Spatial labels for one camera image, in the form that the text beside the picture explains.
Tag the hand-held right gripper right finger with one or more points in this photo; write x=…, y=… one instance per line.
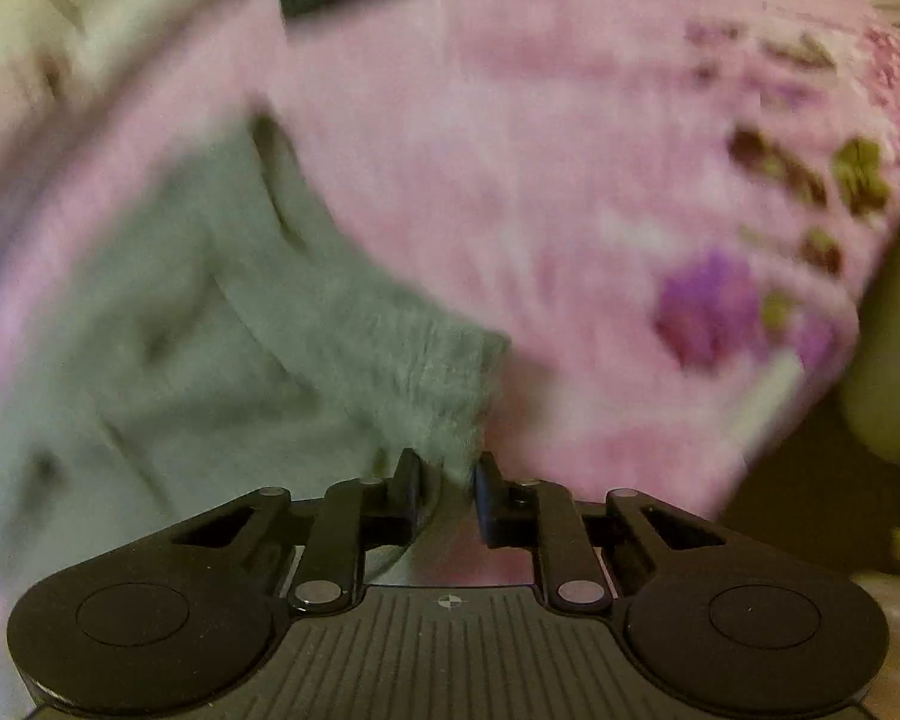
x=484, y=499

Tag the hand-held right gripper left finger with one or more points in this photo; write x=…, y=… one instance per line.
x=412, y=491

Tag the grey sweater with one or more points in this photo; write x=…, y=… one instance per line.
x=307, y=330

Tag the pink floral blanket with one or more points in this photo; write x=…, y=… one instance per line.
x=570, y=202

